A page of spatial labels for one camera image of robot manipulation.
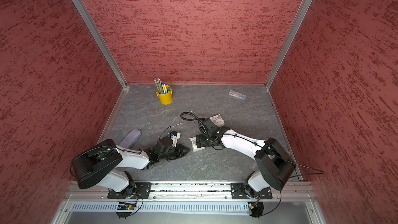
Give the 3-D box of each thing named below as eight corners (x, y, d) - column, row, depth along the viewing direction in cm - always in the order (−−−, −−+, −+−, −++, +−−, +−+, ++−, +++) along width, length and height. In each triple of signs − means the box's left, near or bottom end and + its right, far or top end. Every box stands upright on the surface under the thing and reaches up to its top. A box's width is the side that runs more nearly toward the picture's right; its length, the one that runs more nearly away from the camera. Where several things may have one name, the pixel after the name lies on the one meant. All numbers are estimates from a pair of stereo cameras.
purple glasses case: (122, 146, 91) (119, 143, 88) (134, 129, 98) (132, 126, 95) (131, 149, 89) (129, 147, 87) (143, 132, 97) (141, 129, 94)
